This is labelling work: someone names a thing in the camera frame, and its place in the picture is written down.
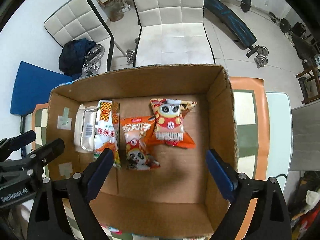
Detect brown cardboard box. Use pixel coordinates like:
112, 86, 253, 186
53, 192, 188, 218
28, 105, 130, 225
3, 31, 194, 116
47, 64, 238, 238

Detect black blue workout bench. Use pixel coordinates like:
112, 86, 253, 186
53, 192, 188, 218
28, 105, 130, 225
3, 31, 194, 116
204, 0, 257, 52

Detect white wrapped snack pack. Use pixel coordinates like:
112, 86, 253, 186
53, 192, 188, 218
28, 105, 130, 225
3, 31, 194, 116
73, 105, 98, 153

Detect checkered orange-edged table mat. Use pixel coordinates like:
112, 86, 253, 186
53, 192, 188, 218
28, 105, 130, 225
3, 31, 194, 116
46, 66, 270, 239

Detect blue floor mat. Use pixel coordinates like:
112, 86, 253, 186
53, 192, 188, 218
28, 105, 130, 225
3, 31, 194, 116
10, 61, 72, 115

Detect orange owl-face snack bag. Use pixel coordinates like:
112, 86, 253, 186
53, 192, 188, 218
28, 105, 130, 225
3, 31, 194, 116
149, 99, 197, 148

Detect chrome weight plates on chair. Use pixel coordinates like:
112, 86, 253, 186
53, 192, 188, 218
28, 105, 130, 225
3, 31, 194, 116
80, 44, 105, 79

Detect grey cushion right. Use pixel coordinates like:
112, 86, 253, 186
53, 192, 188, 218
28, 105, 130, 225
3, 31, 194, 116
290, 101, 320, 171

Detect white quilted chair left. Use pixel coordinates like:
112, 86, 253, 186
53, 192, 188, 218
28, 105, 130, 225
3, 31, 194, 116
44, 0, 114, 74

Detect dark blue cloth bundle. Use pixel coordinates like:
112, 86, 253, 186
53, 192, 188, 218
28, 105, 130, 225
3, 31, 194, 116
59, 38, 96, 77

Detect white quilted chair centre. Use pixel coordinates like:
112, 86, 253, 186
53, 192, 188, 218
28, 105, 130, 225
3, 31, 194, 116
133, 0, 215, 67

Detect orange panda snack bag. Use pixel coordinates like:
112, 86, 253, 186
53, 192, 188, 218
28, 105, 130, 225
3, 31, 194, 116
120, 116, 160, 171

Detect chrome dumbbell pair right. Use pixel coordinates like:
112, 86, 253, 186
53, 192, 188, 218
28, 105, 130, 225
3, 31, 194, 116
246, 46, 269, 68

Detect black barbell plate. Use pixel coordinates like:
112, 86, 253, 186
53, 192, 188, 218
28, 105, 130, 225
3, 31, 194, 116
236, 0, 252, 13

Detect white quilted chair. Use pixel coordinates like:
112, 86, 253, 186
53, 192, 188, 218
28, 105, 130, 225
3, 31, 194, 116
133, 0, 215, 67
44, 0, 114, 74

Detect white orange spicy snack bag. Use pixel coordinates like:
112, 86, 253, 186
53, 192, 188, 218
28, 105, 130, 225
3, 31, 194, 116
94, 100, 121, 168

